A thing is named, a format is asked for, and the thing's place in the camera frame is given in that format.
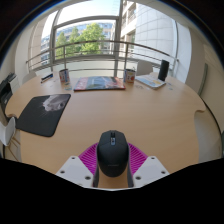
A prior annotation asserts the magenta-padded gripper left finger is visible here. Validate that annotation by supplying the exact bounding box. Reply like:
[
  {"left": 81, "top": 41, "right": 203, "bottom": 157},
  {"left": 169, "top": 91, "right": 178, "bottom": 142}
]
[{"left": 55, "top": 142, "right": 101, "bottom": 188}]

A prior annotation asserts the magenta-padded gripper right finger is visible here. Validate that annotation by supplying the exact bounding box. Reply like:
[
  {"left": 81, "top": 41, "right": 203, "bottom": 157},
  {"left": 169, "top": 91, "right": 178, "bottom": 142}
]
[{"left": 126, "top": 142, "right": 170, "bottom": 188}]

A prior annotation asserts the black computer mouse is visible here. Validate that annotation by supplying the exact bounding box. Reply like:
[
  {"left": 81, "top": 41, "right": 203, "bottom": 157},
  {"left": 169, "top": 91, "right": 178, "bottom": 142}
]
[{"left": 96, "top": 129, "right": 130, "bottom": 178}]

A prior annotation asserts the black printed mouse pad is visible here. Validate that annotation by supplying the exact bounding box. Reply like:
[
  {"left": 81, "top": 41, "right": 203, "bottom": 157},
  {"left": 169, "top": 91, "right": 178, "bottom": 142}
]
[{"left": 14, "top": 93, "right": 72, "bottom": 138}]

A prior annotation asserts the white chair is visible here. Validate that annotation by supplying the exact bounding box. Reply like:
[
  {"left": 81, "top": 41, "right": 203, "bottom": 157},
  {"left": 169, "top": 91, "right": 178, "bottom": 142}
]
[
  {"left": 136, "top": 59, "right": 154, "bottom": 76},
  {"left": 0, "top": 116, "right": 21, "bottom": 158},
  {"left": 22, "top": 70, "right": 38, "bottom": 84}
]

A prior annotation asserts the white and blue booklet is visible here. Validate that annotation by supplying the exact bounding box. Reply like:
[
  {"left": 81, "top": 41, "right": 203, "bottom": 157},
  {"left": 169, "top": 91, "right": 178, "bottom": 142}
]
[{"left": 134, "top": 73, "right": 167, "bottom": 90}]

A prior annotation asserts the red magazine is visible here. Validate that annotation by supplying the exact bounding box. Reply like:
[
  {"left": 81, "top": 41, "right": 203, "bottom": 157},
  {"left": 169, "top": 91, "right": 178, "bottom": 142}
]
[{"left": 73, "top": 75, "right": 127, "bottom": 92}]

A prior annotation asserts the printed cup with dark rim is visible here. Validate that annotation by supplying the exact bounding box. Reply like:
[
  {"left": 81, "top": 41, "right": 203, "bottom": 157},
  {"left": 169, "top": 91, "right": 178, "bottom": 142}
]
[{"left": 58, "top": 68, "right": 71, "bottom": 84}]

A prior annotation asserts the printed cup with white rim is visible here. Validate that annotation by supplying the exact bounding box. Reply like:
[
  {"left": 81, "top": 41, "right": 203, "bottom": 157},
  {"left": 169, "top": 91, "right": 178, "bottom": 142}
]
[{"left": 123, "top": 68, "right": 137, "bottom": 84}]

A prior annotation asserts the black cylindrical speaker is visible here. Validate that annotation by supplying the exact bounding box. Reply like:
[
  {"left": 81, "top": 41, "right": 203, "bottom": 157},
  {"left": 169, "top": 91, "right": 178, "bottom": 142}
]
[{"left": 157, "top": 59, "right": 170, "bottom": 82}]

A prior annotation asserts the black and white printer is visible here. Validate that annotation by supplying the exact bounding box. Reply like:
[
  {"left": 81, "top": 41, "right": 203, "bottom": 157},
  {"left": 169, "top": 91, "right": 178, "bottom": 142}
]
[{"left": 0, "top": 72, "right": 18, "bottom": 114}]

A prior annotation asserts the metal balcony railing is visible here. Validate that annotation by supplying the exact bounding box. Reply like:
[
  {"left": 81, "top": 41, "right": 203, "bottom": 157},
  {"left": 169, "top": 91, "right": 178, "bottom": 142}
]
[{"left": 25, "top": 39, "right": 179, "bottom": 78}]

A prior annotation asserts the green tree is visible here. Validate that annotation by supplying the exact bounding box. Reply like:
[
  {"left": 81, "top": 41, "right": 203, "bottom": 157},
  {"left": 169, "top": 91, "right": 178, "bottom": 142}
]
[{"left": 54, "top": 23, "right": 106, "bottom": 56}]

